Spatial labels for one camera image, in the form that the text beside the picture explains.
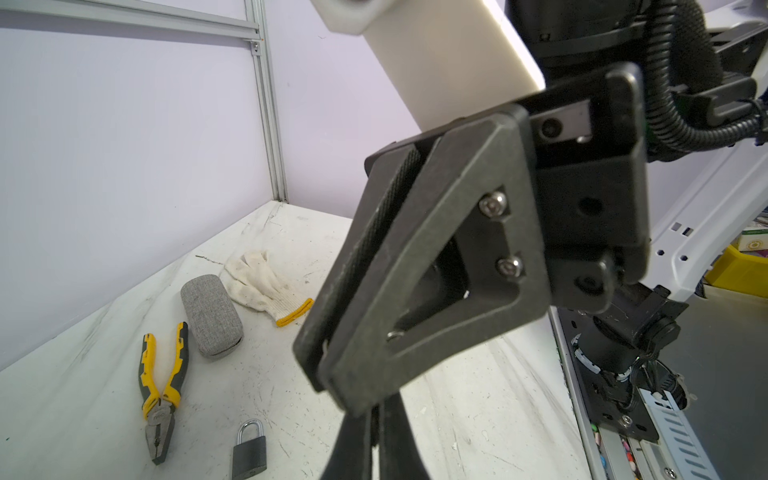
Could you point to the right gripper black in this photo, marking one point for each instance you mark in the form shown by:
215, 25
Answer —
529, 203

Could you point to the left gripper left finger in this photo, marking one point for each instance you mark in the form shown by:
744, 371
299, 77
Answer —
351, 456

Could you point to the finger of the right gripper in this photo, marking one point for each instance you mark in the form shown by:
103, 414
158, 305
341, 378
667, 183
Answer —
391, 176

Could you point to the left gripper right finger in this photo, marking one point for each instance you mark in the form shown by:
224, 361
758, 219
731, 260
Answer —
399, 458

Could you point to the small black padlock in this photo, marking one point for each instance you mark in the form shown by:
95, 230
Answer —
249, 457

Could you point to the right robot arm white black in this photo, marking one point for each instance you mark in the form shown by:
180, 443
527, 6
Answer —
704, 78

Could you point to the white work glove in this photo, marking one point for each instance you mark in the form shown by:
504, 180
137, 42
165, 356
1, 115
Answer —
252, 282

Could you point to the grey fabric case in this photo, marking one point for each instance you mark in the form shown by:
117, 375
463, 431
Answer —
212, 317

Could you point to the yellow black pliers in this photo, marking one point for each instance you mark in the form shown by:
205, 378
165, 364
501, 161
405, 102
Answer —
159, 405

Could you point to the yellow bin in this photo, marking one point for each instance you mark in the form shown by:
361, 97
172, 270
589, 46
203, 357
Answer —
739, 272

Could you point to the aluminium frame rail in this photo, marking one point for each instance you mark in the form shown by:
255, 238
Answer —
132, 84

